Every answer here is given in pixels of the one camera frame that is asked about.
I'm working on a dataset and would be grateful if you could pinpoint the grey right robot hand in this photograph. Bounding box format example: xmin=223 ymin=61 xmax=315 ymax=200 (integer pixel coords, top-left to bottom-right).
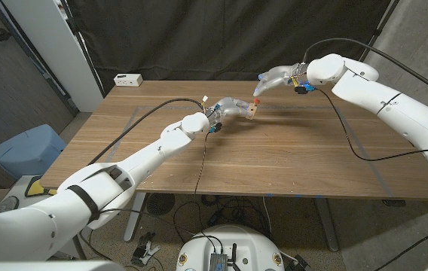
xmin=252 ymin=63 xmax=309 ymax=97

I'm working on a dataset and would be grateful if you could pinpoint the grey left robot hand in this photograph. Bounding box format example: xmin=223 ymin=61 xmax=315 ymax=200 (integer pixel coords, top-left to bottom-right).
xmin=203 ymin=96 xmax=252 ymax=129

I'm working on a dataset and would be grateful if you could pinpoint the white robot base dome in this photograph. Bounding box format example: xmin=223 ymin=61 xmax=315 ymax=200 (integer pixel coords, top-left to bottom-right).
xmin=176 ymin=224 xmax=286 ymax=271

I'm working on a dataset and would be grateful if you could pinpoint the grey tape outline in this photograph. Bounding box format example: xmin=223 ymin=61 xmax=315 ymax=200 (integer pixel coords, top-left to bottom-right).
xmin=102 ymin=105 xmax=392 ymax=199

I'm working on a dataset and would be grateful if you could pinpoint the black backdrop curtain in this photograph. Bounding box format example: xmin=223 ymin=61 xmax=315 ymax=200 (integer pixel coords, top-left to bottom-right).
xmin=65 ymin=0 xmax=392 ymax=93

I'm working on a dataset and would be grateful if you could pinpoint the white power strip box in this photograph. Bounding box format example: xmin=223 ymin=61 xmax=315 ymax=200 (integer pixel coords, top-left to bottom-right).
xmin=113 ymin=73 xmax=144 ymax=87

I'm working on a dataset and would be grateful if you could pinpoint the black backdrop stand pole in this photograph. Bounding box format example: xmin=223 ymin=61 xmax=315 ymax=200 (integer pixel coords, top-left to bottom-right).
xmin=58 ymin=0 xmax=106 ymax=99
xmin=356 ymin=0 xmax=402 ymax=63

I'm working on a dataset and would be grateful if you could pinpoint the round black floor fan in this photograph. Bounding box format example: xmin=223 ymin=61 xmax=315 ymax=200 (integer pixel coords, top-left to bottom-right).
xmin=145 ymin=193 xmax=176 ymax=217

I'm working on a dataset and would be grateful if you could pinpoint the white table leg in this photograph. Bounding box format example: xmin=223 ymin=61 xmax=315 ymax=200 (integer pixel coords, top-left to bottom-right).
xmin=123 ymin=192 xmax=148 ymax=242

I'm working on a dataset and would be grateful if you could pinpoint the grey electronics box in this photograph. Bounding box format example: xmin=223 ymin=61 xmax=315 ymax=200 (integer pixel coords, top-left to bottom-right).
xmin=209 ymin=252 xmax=229 ymax=271

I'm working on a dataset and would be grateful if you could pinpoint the grey table leg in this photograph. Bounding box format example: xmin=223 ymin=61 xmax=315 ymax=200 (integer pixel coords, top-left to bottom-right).
xmin=313 ymin=198 xmax=340 ymax=252

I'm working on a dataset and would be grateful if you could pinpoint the black and white floor gadget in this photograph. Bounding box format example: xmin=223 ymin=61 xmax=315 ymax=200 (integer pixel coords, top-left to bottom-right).
xmin=131 ymin=231 xmax=161 ymax=268

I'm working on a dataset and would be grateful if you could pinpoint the black floor device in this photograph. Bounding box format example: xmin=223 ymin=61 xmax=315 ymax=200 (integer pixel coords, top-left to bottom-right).
xmin=292 ymin=254 xmax=311 ymax=271

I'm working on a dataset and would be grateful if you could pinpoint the white column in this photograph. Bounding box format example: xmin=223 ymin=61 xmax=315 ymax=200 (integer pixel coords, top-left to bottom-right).
xmin=1 ymin=0 xmax=104 ymax=113

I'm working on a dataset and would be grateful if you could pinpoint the blue plastic bin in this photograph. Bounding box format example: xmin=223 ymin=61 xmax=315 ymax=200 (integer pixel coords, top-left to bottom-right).
xmin=0 ymin=123 xmax=67 ymax=181

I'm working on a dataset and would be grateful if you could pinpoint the dark grey door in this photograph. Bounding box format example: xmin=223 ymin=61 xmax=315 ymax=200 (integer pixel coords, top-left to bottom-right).
xmin=0 ymin=0 xmax=79 ymax=159

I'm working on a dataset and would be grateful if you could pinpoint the white robot torso edge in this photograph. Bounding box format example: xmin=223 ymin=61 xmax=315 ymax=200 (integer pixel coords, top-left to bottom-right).
xmin=0 ymin=260 xmax=127 ymax=271

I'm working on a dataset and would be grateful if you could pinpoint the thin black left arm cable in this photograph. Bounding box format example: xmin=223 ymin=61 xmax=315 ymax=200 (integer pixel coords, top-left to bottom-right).
xmin=194 ymin=131 xmax=211 ymax=196

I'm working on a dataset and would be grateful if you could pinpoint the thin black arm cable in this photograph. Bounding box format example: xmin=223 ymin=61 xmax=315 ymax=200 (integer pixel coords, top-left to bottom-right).
xmin=194 ymin=131 xmax=211 ymax=196
xmin=315 ymin=88 xmax=428 ymax=163

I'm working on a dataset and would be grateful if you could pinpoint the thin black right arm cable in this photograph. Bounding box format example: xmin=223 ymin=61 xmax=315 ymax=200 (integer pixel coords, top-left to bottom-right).
xmin=315 ymin=88 xmax=428 ymax=163

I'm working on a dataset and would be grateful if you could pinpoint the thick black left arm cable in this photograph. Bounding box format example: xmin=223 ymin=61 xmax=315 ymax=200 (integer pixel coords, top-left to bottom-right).
xmin=87 ymin=98 xmax=206 ymax=166

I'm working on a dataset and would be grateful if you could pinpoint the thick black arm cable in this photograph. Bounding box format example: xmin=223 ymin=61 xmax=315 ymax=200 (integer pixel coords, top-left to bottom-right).
xmin=87 ymin=98 xmax=206 ymax=166
xmin=301 ymin=37 xmax=428 ymax=102

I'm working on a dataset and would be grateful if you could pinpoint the black floor cable bundle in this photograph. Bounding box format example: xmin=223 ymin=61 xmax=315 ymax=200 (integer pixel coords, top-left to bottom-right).
xmin=172 ymin=193 xmax=274 ymax=245

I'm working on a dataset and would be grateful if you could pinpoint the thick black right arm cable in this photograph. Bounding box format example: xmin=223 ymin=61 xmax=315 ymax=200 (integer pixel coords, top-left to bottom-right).
xmin=301 ymin=37 xmax=428 ymax=102

